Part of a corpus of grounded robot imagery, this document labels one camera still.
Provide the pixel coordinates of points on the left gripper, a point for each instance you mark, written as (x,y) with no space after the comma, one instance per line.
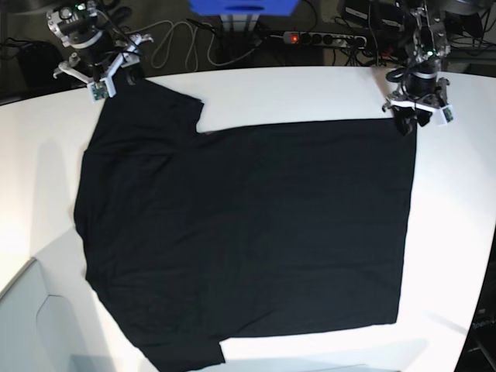
(418,99)

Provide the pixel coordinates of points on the black power strip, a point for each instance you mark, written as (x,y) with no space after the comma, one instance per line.
(329,40)

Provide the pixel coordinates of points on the grey panel bottom left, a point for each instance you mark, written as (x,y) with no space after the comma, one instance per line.
(40,331)

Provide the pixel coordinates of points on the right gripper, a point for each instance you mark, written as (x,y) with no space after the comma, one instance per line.
(96,66)

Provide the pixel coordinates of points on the black T-shirt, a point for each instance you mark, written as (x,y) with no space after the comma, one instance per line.
(257,231)

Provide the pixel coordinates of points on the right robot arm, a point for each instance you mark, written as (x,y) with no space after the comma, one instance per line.
(81,23)

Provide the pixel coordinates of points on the blue plastic box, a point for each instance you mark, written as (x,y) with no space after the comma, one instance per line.
(242,7)

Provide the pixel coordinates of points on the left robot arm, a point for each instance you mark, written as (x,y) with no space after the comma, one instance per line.
(424,40)

